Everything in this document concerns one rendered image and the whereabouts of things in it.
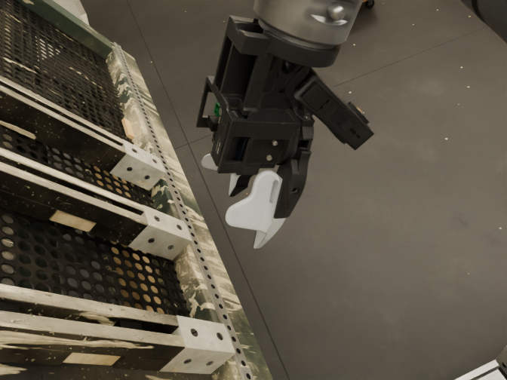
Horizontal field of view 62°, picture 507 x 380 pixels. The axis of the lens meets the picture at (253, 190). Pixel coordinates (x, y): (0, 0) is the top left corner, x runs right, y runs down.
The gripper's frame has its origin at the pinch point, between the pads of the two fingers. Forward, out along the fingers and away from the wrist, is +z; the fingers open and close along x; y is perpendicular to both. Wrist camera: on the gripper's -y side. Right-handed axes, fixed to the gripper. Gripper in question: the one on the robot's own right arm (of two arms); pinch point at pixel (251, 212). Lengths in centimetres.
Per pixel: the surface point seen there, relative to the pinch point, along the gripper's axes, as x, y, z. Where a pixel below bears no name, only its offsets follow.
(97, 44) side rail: -132, 0, 42
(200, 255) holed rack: -28, -11, 43
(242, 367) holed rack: -1.0, -11.3, 42.3
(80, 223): -30.1, 14.3, 31.6
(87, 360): -2.5, 15.6, 30.6
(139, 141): -75, -6, 45
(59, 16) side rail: -132, 13, 33
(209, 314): -13.0, -8.4, 42.3
